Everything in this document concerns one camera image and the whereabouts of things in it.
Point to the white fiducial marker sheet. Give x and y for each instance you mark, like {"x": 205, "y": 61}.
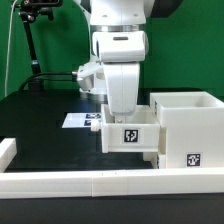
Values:
{"x": 80, "y": 120}

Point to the white front drawer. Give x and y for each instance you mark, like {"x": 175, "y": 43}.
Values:
{"x": 156, "y": 160}

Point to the black camera stand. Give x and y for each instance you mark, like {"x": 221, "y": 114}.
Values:
{"x": 29, "y": 10}

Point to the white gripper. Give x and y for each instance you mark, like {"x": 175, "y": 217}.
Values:
{"x": 120, "y": 54}

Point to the white table border fence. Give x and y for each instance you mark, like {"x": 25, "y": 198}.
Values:
{"x": 103, "y": 183}

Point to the white drawer cabinet box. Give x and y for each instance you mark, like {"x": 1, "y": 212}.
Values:
{"x": 191, "y": 129}

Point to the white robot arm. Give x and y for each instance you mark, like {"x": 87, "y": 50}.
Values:
{"x": 122, "y": 16}

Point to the white drawer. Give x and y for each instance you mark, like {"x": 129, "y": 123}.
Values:
{"x": 156, "y": 160}
{"x": 137, "y": 133}

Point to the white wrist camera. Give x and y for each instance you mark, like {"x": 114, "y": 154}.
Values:
{"x": 90, "y": 77}

